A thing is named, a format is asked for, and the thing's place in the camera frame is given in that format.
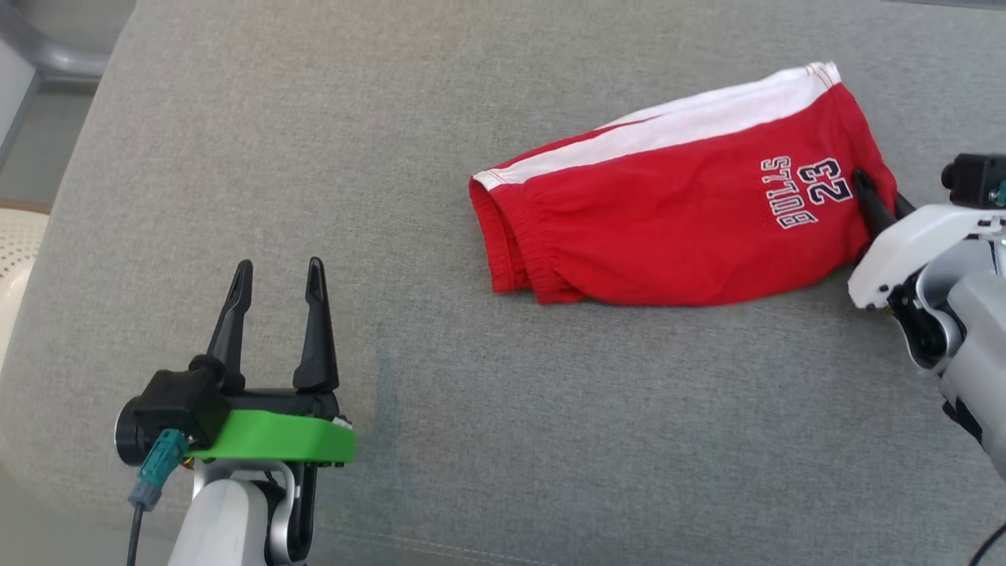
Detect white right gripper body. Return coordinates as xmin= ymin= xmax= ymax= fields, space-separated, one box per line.
xmin=847 ymin=203 xmax=1006 ymax=372

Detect red shorts with white stripe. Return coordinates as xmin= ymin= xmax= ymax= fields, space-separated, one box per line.
xmin=469 ymin=61 xmax=898 ymax=307

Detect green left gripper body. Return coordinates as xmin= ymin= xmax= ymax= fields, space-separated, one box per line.
xmin=189 ymin=389 xmax=357 ymax=564

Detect grey partition post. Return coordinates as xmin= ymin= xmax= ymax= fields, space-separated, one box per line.
xmin=0 ymin=0 xmax=111 ymax=79

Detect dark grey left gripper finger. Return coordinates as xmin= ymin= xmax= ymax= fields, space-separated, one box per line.
xmin=293 ymin=256 xmax=341 ymax=393
xmin=205 ymin=259 xmax=255 ymax=395

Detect white plastic laundry basket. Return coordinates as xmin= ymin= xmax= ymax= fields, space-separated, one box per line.
xmin=0 ymin=203 xmax=50 ymax=370

